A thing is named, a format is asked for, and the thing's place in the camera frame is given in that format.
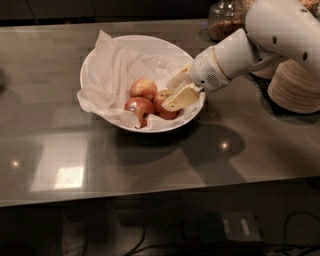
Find white bowl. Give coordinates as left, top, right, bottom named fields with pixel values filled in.
left=79, top=34, right=207, bottom=134

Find glass jar with grains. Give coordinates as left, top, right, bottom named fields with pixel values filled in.
left=208, top=0, right=248, bottom=41

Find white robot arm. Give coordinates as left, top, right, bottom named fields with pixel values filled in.
left=162, top=0, right=320, bottom=111

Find black cable on floor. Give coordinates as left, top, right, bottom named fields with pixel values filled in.
left=123, top=211, right=320, bottom=256

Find dark box under table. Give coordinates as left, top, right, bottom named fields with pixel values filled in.
left=197, top=211, right=264, bottom=243

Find white crumpled paper liner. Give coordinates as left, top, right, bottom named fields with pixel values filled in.
left=76, top=29, right=205, bottom=131

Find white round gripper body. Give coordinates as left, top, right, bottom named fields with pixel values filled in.
left=189, top=46, right=231, bottom=92

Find black mat under stacks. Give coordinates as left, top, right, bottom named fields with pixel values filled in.
left=246, top=71, right=320, bottom=118

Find red yellow front apple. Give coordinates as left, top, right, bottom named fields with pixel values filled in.
left=153, top=89, right=180, bottom=120

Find rear stack of paper bowls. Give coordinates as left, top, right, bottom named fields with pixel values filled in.
left=252, top=64, right=278, bottom=80

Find dark red apple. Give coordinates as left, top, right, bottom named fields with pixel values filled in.
left=124, top=97, right=155, bottom=128

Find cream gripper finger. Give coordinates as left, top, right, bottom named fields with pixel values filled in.
left=161, top=83, right=203, bottom=112
left=166, top=65, right=191, bottom=90

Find yellowish red back apple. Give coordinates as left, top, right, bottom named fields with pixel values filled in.
left=130, top=78, right=158, bottom=101

